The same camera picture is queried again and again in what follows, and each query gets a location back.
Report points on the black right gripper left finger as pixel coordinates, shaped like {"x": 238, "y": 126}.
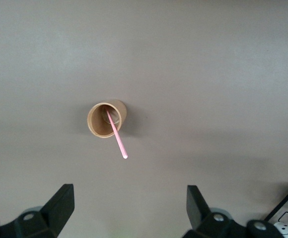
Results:
{"x": 57, "y": 213}

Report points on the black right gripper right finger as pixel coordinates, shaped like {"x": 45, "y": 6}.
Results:
{"x": 198, "y": 218}

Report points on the pink chopstick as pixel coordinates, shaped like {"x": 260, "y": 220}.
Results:
{"x": 119, "y": 142}

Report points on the white cup with face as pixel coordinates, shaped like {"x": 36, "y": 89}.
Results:
{"x": 286, "y": 228}

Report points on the brown wooden cup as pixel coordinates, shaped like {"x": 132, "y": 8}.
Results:
{"x": 99, "y": 129}

